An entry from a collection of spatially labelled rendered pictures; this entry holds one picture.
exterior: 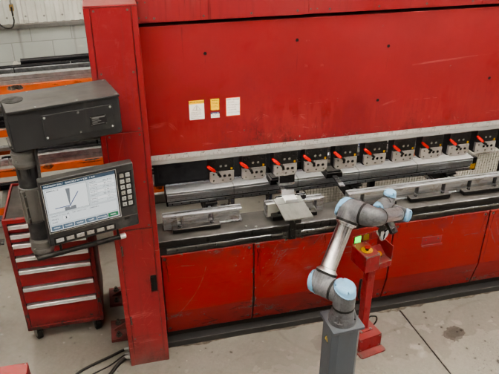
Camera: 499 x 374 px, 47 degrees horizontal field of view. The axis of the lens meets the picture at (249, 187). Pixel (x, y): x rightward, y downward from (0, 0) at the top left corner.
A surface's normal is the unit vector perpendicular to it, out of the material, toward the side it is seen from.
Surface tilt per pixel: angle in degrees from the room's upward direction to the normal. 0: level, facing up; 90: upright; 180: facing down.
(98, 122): 90
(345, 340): 90
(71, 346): 0
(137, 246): 90
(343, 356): 90
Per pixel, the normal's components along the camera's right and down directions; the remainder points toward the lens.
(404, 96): 0.24, 0.47
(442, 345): 0.00, -0.88
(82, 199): 0.47, 0.43
